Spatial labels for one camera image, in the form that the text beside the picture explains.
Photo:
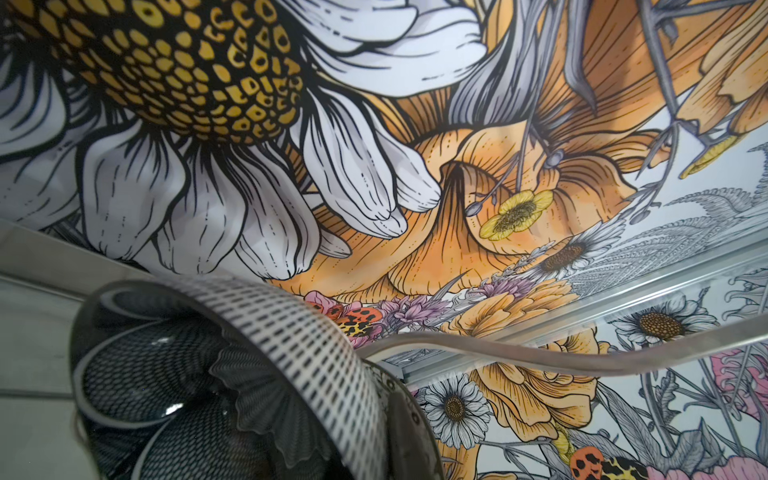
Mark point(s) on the dark blue petal bowl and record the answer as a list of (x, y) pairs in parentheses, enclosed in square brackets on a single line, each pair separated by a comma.
[(225, 379)]

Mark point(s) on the silver metal dish rack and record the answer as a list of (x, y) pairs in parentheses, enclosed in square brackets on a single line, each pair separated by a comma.
[(44, 282)]

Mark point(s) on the right aluminium corner post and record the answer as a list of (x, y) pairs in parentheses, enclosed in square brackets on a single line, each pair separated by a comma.
[(522, 344)]

